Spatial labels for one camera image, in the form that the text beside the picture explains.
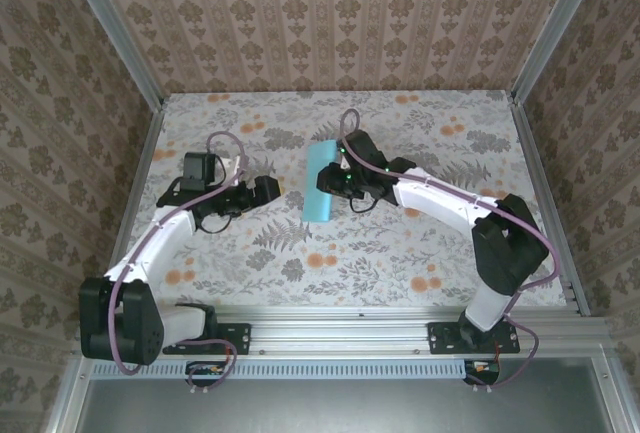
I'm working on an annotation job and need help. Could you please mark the light blue cloth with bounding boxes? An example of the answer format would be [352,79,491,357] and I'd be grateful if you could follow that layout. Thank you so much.
[301,138,340,225]

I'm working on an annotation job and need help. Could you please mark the grey metal panel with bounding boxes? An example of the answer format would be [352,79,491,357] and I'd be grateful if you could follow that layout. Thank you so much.
[79,377,616,433]

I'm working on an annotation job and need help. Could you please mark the right gripper thin black cable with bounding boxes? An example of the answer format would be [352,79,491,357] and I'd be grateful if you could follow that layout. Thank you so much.
[348,192,381,214]

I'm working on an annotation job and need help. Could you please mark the gripper thin black cable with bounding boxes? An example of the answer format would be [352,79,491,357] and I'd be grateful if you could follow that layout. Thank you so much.
[348,192,381,214]
[197,212,234,235]

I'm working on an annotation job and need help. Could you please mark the aluminium table side rail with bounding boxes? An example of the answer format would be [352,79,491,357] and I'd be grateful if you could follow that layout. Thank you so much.
[102,107,166,317]
[509,95,591,317]

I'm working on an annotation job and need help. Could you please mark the left gripper thin black cable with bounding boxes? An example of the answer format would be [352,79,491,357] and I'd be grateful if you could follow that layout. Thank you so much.
[197,212,234,235]

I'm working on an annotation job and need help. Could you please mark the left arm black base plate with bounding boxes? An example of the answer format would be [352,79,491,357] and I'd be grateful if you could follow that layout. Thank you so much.
[162,322,251,357]

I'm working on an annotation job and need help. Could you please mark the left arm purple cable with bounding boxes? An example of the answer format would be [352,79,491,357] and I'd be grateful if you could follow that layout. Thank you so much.
[108,131,250,394]

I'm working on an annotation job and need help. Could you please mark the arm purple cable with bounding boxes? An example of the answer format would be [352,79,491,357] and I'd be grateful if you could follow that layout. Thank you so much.
[339,107,560,394]
[108,131,250,394]

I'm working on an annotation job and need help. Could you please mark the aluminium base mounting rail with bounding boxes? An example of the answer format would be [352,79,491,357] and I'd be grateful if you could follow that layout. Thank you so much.
[74,304,611,360]

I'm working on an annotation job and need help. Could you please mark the aluminium corner frame post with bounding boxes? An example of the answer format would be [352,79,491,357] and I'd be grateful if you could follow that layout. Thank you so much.
[58,0,166,112]
[512,0,609,104]

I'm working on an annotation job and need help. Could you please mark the white slotted cable duct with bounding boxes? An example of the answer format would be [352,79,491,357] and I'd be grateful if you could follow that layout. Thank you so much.
[92,360,469,380]

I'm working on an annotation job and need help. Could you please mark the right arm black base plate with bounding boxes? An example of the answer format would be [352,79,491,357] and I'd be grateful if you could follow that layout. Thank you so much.
[427,321,521,356]

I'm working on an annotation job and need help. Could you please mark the black connector board with wires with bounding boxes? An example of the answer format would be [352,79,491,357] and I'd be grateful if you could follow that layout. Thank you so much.
[463,358,501,385]
[185,360,227,387]

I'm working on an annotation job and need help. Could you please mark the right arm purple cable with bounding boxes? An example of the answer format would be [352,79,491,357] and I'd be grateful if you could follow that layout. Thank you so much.
[339,107,560,394]

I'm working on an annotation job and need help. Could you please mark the aluminium lower frame beam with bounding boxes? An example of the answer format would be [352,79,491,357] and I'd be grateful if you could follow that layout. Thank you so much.
[589,355,635,433]
[43,356,96,433]

